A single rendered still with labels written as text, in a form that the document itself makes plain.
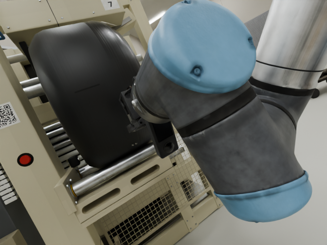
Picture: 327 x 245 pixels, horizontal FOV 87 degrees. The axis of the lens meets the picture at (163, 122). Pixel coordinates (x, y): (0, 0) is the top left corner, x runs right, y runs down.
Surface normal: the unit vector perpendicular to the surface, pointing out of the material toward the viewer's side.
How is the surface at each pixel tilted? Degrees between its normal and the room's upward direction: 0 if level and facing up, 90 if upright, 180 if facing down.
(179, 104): 92
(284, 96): 105
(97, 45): 70
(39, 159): 90
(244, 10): 90
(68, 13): 90
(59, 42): 59
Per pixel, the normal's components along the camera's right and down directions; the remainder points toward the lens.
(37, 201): 0.37, -0.07
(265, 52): -0.93, 0.14
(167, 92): -0.65, 0.57
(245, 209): -0.59, 0.43
